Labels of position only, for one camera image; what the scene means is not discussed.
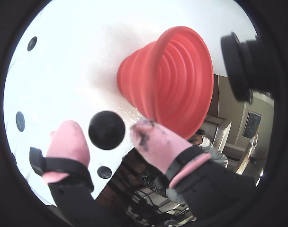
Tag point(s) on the person in grey sweater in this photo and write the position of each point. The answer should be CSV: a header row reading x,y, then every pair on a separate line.
x,y
205,149

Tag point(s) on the white cabinet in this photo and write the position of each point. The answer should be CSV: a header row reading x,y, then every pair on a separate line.
x,y
219,134

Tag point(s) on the framed wall picture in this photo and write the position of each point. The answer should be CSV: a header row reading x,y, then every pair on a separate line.
x,y
252,124

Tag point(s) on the pink padded gripper finger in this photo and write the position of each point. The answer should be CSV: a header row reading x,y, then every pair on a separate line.
x,y
68,146
163,146

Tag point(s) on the red collapsible silicone cup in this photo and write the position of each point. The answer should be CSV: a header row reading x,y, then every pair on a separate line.
x,y
170,78

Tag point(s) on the light wooden desk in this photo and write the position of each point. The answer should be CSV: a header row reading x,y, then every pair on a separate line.
x,y
248,153

